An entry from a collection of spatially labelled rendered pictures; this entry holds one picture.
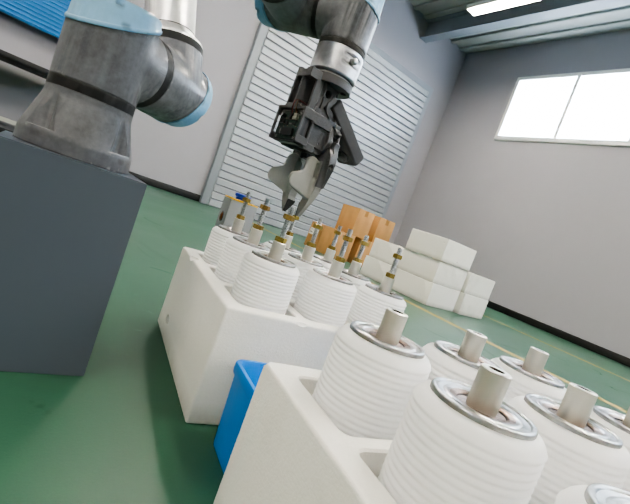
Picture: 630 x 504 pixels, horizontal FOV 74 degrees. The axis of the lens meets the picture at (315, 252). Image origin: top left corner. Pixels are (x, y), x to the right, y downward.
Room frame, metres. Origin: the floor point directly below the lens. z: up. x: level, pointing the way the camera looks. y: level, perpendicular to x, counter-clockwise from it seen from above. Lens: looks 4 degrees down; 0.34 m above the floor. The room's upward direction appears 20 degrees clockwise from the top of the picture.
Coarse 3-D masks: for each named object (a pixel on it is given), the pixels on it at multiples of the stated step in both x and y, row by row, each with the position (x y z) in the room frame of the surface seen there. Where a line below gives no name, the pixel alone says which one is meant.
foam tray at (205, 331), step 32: (192, 256) 0.84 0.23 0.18; (192, 288) 0.75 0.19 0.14; (224, 288) 0.67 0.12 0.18; (160, 320) 0.89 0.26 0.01; (192, 320) 0.69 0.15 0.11; (224, 320) 0.58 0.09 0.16; (256, 320) 0.60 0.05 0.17; (288, 320) 0.62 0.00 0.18; (192, 352) 0.64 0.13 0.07; (224, 352) 0.58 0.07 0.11; (256, 352) 0.61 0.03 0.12; (288, 352) 0.63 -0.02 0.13; (320, 352) 0.66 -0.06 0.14; (192, 384) 0.60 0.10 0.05; (224, 384) 0.59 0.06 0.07; (192, 416) 0.58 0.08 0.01
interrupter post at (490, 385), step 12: (480, 372) 0.30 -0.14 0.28; (492, 372) 0.29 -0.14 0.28; (504, 372) 0.30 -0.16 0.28; (480, 384) 0.29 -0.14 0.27; (492, 384) 0.29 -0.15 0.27; (504, 384) 0.29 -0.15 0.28; (468, 396) 0.30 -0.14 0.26; (480, 396) 0.29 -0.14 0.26; (492, 396) 0.29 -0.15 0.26; (504, 396) 0.29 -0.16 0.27; (480, 408) 0.29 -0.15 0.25; (492, 408) 0.29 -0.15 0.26
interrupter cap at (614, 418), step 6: (594, 408) 0.42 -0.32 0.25; (600, 408) 0.44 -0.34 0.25; (606, 408) 0.44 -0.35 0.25; (600, 414) 0.41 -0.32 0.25; (606, 414) 0.42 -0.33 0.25; (612, 414) 0.43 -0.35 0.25; (618, 414) 0.44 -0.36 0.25; (606, 420) 0.40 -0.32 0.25; (612, 420) 0.40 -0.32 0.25; (618, 420) 0.43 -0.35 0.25; (618, 426) 0.39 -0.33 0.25; (624, 426) 0.39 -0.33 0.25
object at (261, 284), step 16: (256, 256) 0.65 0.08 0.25; (240, 272) 0.65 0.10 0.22; (256, 272) 0.63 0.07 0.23; (272, 272) 0.63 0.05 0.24; (288, 272) 0.64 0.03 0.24; (240, 288) 0.64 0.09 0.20; (256, 288) 0.63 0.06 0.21; (272, 288) 0.63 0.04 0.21; (288, 288) 0.65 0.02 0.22; (256, 304) 0.63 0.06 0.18; (272, 304) 0.64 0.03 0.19; (288, 304) 0.68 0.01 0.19
